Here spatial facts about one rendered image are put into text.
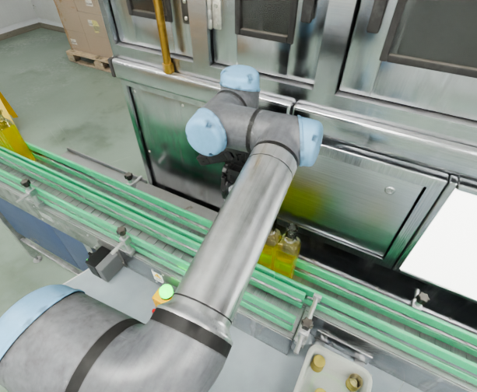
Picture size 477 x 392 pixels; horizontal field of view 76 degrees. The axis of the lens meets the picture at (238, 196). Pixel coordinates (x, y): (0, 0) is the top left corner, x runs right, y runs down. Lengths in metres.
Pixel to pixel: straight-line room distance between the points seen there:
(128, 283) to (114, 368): 0.87
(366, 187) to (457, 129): 0.22
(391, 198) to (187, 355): 0.62
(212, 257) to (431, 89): 0.54
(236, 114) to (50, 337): 0.38
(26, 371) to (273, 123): 0.42
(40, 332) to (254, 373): 0.74
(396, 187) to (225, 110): 0.45
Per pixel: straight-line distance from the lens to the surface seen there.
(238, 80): 0.58
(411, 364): 1.02
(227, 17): 0.80
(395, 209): 0.84
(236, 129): 0.50
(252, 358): 1.04
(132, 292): 1.18
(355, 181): 0.80
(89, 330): 0.37
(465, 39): 0.70
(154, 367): 0.33
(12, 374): 0.41
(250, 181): 0.41
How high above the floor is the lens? 1.75
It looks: 45 degrees down
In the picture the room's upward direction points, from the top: straight up
